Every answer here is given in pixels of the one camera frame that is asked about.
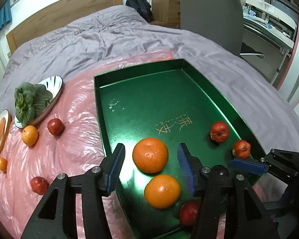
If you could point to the dark purple plum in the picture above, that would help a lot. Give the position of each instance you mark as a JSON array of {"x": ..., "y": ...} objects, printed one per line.
[{"x": 220, "y": 170}]

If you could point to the grey chair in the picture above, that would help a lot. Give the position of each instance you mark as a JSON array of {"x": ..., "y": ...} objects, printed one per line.
[{"x": 209, "y": 17}]

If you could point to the blue curtain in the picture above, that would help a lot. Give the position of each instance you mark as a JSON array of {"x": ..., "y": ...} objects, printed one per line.
[{"x": 1, "y": 17}]

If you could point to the wooden nightstand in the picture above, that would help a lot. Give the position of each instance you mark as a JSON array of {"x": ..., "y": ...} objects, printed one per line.
[{"x": 165, "y": 10}]

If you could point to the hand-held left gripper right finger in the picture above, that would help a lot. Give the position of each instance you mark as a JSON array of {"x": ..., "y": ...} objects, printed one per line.
[{"x": 186, "y": 171}]

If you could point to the small orange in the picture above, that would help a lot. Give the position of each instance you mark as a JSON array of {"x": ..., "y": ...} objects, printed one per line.
[{"x": 2, "y": 164}]

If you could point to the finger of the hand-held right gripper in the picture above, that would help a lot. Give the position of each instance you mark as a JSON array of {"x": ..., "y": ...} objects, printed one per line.
[{"x": 246, "y": 165}]

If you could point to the wooden headboard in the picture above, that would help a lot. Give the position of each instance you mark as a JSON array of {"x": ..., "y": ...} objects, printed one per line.
[{"x": 64, "y": 10}]

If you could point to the orange rimmed white plate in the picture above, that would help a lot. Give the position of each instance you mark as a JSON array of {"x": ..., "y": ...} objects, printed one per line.
[{"x": 5, "y": 119}]

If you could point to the white desk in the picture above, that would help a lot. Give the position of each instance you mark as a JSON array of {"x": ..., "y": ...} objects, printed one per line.
[{"x": 269, "y": 29}]

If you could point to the striped white plate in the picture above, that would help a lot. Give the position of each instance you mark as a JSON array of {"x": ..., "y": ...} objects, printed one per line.
[{"x": 53, "y": 87}]

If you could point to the green leafy vegetable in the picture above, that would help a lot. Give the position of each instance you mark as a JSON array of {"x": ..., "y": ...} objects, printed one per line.
[{"x": 30, "y": 102}]

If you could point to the black backpack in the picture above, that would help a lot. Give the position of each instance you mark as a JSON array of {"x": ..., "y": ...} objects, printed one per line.
[{"x": 139, "y": 7}]

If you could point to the pink plastic sheet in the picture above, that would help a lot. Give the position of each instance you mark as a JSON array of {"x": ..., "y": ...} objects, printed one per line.
[{"x": 74, "y": 134}]

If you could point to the small red apple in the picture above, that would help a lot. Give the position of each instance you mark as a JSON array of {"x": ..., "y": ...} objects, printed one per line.
[
  {"x": 189, "y": 212},
  {"x": 39, "y": 185},
  {"x": 55, "y": 126},
  {"x": 219, "y": 132},
  {"x": 241, "y": 148}
]

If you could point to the green tray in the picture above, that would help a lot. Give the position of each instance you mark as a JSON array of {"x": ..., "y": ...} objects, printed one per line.
[{"x": 152, "y": 104}]

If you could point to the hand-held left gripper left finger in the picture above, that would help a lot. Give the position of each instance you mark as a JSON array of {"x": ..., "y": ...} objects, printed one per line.
[{"x": 115, "y": 169}]

